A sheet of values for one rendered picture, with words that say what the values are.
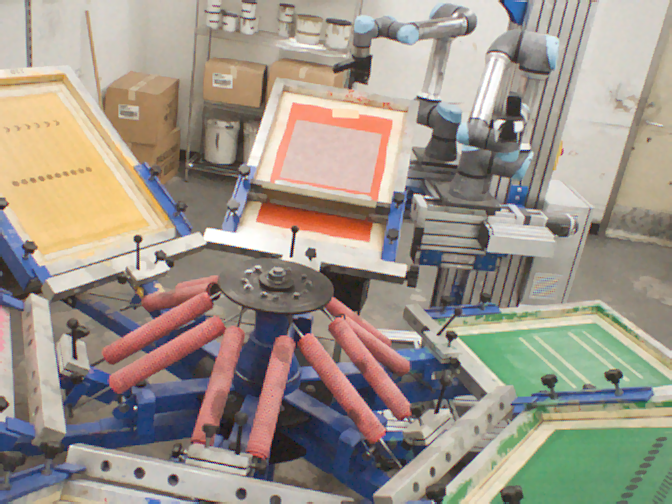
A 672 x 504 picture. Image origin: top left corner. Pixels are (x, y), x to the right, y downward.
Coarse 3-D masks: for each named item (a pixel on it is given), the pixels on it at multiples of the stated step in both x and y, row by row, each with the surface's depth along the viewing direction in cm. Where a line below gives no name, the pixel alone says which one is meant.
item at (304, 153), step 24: (288, 120) 294; (312, 120) 295; (336, 120) 296; (288, 144) 287; (312, 144) 288; (288, 168) 281; (312, 168) 281; (264, 216) 268; (288, 216) 268; (312, 216) 269
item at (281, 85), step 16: (288, 80) 302; (272, 96) 296; (320, 96) 302; (336, 96) 300; (352, 96) 299; (368, 96) 299; (384, 96) 300; (272, 112) 291; (416, 112) 296; (256, 144) 282; (256, 160) 277; (400, 160) 281; (400, 176) 277; (240, 224) 264; (288, 240) 258; (304, 240) 259; (320, 240) 259; (368, 256) 256
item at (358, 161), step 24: (360, 120) 296; (384, 120) 297; (336, 144) 289; (360, 144) 289; (384, 144) 290; (336, 168) 282; (360, 168) 283; (384, 168) 283; (360, 192) 276; (336, 216) 269
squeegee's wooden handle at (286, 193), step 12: (264, 192) 264; (276, 192) 263; (288, 192) 261; (300, 192) 261; (312, 192) 261; (324, 192) 262; (312, 204) 265; (324, 204) 264; (336, 204) 262; (348, 204) 261; (360, 204) 260; (372, 204) 260
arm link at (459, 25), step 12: (456, 12) 318; (468, 12) 315; (396, 24) 296; (408, 24) 296; (420, 24) 298; (432, 24) 302; (444, 24) 305; (456, 24) 309; (468, 24) 312; (396, 36) 296; (408, 36) 292; (420, 36) 299; (432, 36) 304; (444, 36) 309; (456, 36) 316
